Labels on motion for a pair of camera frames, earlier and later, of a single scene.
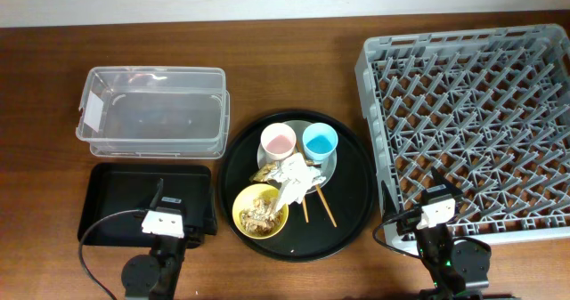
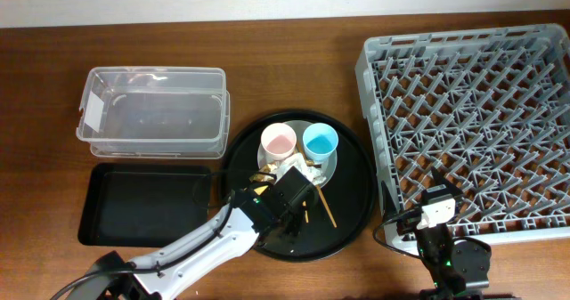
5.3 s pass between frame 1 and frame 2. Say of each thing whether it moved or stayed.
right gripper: stayed
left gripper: moved
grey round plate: stayed
